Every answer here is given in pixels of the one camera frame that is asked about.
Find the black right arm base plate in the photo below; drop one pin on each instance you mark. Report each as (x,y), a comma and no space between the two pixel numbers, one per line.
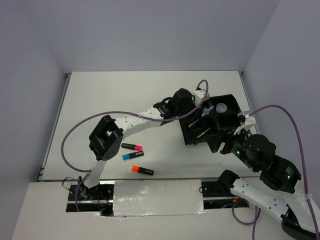
(217,190)

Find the orange highlighter marker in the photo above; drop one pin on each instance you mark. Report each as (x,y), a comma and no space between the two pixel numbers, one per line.
(142,170)

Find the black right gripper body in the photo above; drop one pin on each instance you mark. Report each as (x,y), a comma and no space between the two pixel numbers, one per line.
(236,147)

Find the yellow pen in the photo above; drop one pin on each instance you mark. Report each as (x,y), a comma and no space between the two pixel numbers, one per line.
(201,134)

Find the blue pen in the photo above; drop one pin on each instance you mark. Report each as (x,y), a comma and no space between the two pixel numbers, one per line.
(206,111)

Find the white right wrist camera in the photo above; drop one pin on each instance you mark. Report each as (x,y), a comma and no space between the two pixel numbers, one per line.
(247,121)

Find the pink highlighter marker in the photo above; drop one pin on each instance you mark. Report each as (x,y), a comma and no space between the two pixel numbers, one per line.
(132,147)

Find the clear paperclip jar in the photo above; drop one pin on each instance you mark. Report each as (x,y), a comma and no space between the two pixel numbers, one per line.
(221,108)

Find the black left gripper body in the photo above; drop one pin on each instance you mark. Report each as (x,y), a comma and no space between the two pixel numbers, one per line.
(189,107)

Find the silver foil sheet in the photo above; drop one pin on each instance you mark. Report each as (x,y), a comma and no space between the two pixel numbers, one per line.
(157,198)

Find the black compartment organizer tray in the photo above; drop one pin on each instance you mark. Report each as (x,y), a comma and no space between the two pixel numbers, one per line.
(218,122)

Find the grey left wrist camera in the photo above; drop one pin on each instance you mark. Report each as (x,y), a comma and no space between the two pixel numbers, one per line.
(199,95)

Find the blue highlighter marker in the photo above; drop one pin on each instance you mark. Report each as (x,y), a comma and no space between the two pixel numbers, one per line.
(132,155)

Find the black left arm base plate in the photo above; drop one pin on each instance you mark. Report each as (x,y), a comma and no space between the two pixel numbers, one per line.
(103,192)

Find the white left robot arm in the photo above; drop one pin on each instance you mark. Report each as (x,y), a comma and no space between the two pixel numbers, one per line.
(106,138)

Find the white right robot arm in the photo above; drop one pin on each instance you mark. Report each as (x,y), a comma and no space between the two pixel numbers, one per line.
(286,198)

